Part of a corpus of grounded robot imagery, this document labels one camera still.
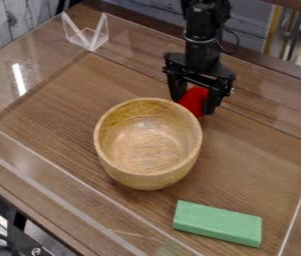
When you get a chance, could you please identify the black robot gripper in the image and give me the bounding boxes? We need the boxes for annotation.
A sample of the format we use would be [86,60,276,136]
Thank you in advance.
[162,52,236,115]

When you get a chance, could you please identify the red plush fruit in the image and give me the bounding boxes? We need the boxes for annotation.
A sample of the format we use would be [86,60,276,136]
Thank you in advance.
[178,86,209,118]

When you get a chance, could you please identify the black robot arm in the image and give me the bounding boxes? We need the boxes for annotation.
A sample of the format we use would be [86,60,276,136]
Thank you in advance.
[164,0,236,117]

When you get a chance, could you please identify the wooden bowl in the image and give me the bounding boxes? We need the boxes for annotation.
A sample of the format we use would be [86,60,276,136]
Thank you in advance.
[94,98,204,191]

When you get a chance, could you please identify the wooden chair in background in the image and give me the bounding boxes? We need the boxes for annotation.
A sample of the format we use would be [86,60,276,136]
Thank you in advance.
[263,0,301,62]

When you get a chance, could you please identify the green rectangular block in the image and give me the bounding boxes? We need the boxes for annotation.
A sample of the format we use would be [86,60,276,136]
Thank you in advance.
[173,200,263,248]

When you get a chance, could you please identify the black table leg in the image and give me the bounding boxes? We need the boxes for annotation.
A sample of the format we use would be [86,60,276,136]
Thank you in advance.
[7,210,56,256]

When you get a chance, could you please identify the clear acrylic corner bracket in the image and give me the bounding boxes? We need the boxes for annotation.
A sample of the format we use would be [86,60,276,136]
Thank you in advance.
[61,12,109,52]

